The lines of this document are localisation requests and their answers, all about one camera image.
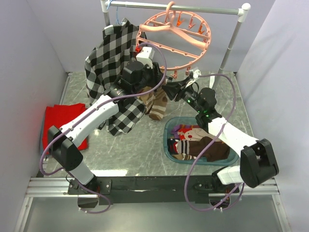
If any purple striped sock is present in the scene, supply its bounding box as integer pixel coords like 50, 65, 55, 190
171, 124, 208, 137

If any beige striped sock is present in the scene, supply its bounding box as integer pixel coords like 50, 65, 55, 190
138, 92, 155, 114

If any pink round clip hanger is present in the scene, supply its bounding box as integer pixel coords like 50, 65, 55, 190
136, 1, 211, 78

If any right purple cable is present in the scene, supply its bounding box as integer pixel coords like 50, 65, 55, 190
184, 73, 244, 212

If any black base beam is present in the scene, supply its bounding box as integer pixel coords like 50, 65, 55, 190
67, 175, 239, 206

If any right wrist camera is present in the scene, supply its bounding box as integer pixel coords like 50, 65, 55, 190
186, 69, 201, 87

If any black white checkered shirt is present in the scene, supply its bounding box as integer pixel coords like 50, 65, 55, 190
85, 16, 167, 137

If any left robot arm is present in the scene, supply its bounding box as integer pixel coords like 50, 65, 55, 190
43, 61, 166, 194

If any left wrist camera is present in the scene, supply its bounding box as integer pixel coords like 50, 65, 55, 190
136, 46, 155, 69

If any navy red sock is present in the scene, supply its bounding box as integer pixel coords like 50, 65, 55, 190
167, 138, 189, 155

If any blue wire hanger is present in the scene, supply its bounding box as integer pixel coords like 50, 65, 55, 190
106, 0, 121, 25

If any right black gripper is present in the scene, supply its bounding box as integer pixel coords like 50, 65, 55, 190
162, 77, 204, 114

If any teal plastic basket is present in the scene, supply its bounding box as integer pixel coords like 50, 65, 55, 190
163, 117, 239, 166

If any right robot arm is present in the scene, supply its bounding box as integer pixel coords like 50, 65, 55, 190
162, 79, 279, 193

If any brown striped sock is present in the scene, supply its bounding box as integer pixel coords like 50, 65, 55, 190
149, 88, 168, 121

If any cream white sock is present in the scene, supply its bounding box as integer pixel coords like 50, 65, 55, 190
177, 128, 214, 141

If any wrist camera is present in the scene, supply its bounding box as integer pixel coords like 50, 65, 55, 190
186, 69, 201, 87
136, 46, 155, 69

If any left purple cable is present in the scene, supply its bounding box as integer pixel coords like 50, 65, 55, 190
40, 42, 168, 215

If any metal clothes rack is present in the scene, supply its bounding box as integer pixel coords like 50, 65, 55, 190
101, 0, 251, 74

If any purple cable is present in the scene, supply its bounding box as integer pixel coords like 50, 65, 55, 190
184, 73, 244, 212
40, 42, 168, 215

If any red folded cloth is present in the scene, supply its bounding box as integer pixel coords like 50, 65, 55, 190
40, 103, 86, 155

